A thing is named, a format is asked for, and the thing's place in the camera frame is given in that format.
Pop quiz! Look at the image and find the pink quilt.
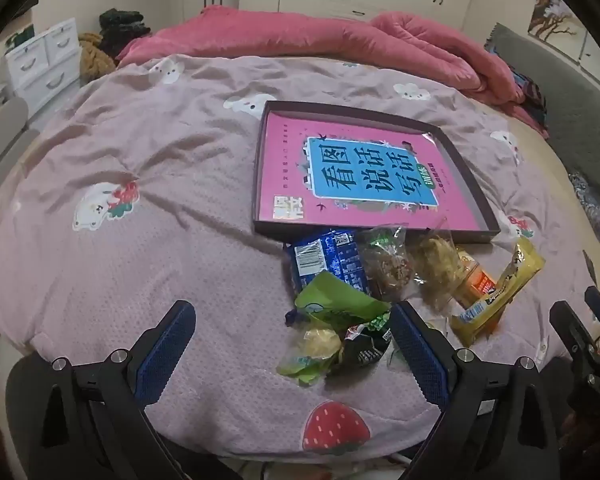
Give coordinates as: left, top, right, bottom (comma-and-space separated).
115, 5, 551, 138

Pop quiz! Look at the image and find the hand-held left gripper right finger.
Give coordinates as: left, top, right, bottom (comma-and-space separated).
390, 300, 568, 480

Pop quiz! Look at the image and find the clear nut cake packet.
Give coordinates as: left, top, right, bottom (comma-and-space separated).
356, 224, 416, 303

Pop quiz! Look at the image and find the blue patterned cloth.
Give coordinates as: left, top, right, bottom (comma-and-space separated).
567, 172, 600, 251

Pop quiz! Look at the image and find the dark striped cloth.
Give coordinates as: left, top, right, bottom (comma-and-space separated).
510, 67, 548, 133

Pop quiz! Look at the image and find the clear brown pastry packet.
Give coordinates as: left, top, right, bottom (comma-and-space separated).
412, 227, 468, 311

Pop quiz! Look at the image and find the dark shallow box tray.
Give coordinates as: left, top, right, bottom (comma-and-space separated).
252, 101, 502, 245

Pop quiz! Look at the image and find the pink book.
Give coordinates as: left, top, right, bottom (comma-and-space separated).
257, 112, 486, 231

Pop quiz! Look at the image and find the yellow snack packet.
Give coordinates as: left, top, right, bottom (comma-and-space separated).
450, 237, 546, 348

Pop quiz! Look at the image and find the dark clothes pile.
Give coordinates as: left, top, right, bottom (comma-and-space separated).
99, 8, 153, 58

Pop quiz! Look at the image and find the black snack packet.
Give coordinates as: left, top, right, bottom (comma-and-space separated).
340, 312, 395, 377

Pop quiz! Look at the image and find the blue snack packet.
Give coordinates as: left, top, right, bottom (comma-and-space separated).
284, 229, 376, 296

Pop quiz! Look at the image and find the grey padded headboard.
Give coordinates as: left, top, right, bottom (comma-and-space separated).
485, 22, 600, 241

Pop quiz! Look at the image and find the brown knitted cloth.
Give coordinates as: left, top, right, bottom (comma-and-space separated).
77, 32, 117, 86

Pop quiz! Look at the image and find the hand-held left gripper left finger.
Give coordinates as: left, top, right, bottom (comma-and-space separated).
5, 300, 197, 480

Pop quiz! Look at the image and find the green snack packet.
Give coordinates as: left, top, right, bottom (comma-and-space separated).
277, 270, 392, 387

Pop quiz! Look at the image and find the white drawer unit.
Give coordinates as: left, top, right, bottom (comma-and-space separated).
5, 17, 83, 111

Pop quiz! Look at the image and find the orange snack packet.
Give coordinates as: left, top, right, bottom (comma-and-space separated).
452, 246, 498, 311

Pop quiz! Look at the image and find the wall poster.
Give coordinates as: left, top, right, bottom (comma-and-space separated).
527, 0, 588, 63

